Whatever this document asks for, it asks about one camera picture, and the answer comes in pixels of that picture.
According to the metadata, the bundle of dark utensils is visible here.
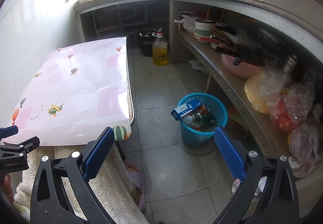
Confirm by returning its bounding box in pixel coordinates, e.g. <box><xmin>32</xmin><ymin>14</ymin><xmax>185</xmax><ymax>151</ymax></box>
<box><xmin>209</xmin><ymin>25</ymin><xmax>253</xmax><ymax>55</ymax></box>

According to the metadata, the green plastic bottle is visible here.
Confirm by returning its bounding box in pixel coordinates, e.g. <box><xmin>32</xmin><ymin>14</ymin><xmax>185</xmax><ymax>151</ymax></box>
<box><xmin>182</xmin><ymin>111</ymin><xmax>217</xmax><ymax>130</ymax></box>

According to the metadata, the blue white toothpaste box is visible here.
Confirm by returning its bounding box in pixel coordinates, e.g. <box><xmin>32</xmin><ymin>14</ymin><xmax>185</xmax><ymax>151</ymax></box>
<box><xmin>171</xmin><ymin>98</ymin><xmax>201</xmax><ymax>121</ymax></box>

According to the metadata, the pink printed table cover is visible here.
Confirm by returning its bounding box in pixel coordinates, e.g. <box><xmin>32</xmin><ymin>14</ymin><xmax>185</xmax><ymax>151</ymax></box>
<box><xmin>4</xmin><ymin>36</ymin><xmax>134</xmax><ymax>147</ymax></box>

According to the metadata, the pink slipper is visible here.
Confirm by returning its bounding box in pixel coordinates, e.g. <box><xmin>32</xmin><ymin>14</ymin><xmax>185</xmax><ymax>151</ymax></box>
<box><xmin>127</xmin><ymin>167</ymin><xmax>147</xmax><ymax>212</ymax></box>

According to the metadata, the stack of bowls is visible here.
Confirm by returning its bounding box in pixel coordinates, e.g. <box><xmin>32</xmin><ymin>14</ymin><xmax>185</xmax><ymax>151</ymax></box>
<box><xmin>193</xmin><ymin>19</ymin><xmax>217</xmax><ymax>44</ymax></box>

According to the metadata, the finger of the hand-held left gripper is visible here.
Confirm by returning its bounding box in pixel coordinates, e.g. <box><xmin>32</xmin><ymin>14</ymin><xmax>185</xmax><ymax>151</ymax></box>
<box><xmin>0</xmin><ymin>125</ymin><xmax>19</xmax><ymax>140</ymax></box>
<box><xmin>0</xmin><ymin>136</ymin><xmax>41</xmax><ymax>159</ymax></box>

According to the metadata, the plastic bag with red contents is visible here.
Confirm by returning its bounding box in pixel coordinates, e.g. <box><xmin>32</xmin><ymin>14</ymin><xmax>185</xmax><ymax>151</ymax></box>
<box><xmin>267</xmin><ymin>82</ymin><xmax>316</xmax><ymax>133</ymax></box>

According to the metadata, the cooking oil bottle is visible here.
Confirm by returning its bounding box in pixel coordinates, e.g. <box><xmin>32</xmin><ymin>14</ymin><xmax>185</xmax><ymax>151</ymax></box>
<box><xmin>152</xmin><ymin>28</ymin><xmax>169</xmax><ymax>66</ymax></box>

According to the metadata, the blue plastic basket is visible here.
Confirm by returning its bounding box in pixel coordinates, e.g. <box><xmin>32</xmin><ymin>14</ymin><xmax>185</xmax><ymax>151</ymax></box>
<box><xmin>177</xmin><ymin>93</ymin><xmax>228</xmax><ymax>146</ymax></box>

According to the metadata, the yellow plastic bag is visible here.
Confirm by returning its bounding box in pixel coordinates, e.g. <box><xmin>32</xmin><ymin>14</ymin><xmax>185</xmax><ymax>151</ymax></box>
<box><xmin>244</xmin><ymin>66</ymin><xmax>290</xmax><ymax>114</ymax></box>

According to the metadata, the perforated metal shelf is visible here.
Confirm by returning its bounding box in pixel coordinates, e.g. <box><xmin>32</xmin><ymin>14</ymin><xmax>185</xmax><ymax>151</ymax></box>
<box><xmin>176</xmin><ymin>30</ymin><xmax>303</xmax><ymax>189</ymax></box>

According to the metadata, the white plastic bag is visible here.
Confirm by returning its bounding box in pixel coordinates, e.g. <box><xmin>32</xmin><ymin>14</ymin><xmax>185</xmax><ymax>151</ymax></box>
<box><xmin>174</xmin><ymin>14</ymin><xmax>196</xmax><ymax>32</ymax></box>

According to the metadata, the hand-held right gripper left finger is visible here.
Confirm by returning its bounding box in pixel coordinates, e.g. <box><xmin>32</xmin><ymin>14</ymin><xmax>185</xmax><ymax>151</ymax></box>
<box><xmin>30</xmin><ymin>127</ymin><xmax>116</xmax><ymax>224</ymax></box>

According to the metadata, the clear pinkish plastic bag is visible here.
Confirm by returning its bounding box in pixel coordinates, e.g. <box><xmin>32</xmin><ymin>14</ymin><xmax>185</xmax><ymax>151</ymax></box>
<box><xmin>288</xmin><ymin>123</ymin><xmax>320</xmax><ymax>179</ymax></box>

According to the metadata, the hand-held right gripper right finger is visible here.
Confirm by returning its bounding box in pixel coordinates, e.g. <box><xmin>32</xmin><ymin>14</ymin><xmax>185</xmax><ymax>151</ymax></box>
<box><xmin>213</xmin><ymin>125</ymin><xmax>301</xmax><ymax>224</ymax></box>

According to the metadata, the pink basin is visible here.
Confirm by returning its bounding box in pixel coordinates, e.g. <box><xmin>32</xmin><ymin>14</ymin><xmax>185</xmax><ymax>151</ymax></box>
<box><xmin>221</xmin><ymin>52</ymin><xmax>266</xmax><ymax>79</ymax></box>

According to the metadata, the white rag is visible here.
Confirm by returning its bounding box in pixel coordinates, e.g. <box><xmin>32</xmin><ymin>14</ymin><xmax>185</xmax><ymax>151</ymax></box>
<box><xmin>189</xmin><ymin>59</ymin><xmax>209</xmax><ymax>73</ymax></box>

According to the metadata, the person's left hand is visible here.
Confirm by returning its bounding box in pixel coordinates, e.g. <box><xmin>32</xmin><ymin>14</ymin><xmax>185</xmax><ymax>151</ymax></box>
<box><xmin>0</xmin><ymin>173</ymin><xmax>14</xmax><ymax>205</ymax></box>

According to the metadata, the steel bottle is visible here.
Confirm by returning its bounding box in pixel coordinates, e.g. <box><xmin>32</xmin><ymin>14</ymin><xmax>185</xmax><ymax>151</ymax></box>
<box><xmin>282</xmin><ymin>55</ymin><xmax>298</xmax><ymax>73</ymax></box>

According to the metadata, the dark jar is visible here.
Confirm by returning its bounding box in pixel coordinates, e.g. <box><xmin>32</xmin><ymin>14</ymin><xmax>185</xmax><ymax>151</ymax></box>
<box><xmin>137</xmin><ymin>28</ymin><xmax>157</xmax><ymax>56</ymax></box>

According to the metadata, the person's foot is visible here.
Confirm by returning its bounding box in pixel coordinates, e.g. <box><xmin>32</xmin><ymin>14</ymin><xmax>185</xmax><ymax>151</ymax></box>
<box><xmin>125</xmin><ymin>161</ymin><xmax>143</xmax><ymax>205</ymax></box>

